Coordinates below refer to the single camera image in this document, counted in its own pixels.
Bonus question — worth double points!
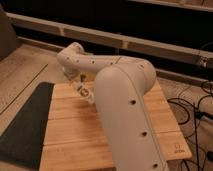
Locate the dark floor mat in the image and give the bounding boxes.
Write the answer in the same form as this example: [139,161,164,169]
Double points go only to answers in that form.
[0,82,54,170]

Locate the grey couch corner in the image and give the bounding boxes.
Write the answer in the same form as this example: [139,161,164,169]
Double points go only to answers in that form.
[0,4,20,61]

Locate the black floor cables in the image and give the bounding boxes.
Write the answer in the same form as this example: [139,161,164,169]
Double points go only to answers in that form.
[166,79,213,171]

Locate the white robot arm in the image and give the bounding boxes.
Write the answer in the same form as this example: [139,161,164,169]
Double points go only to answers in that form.
[57,42,169,171]

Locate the white shelf rail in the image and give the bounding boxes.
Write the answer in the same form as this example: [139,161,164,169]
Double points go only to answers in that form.
[6,12,213,63]

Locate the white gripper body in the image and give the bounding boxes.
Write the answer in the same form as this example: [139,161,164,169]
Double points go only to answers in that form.
[62,67,86,82]

